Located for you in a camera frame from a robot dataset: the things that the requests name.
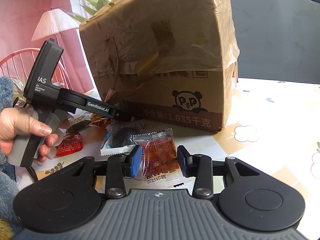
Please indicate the clear red spicy snack packet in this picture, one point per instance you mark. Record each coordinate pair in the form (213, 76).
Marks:
(160, 168)

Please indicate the small red snack packet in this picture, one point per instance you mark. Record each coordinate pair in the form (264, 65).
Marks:
(71, 143)

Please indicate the dark plum snack packet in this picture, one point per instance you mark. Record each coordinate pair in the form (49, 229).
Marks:
(119, 138)

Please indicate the blue fuzzy sleeve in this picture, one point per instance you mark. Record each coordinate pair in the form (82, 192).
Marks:
(9, 224)

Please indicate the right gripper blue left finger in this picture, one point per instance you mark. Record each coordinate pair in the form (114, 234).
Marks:
(120, 166)

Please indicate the dark green snack bag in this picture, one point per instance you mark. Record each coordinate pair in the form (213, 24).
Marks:
(79, 123)

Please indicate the brown cardboard box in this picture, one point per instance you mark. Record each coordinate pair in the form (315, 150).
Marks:
(173, 61)

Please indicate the white pleated lamp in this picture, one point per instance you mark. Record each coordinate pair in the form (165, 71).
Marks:
(53, 22)

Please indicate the person's left hand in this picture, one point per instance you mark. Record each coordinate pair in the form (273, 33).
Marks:
(18, 123)

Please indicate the red wire chair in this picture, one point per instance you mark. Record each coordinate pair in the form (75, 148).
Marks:
(17, 66)

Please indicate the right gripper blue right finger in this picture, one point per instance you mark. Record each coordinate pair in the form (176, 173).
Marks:
(200, 167)

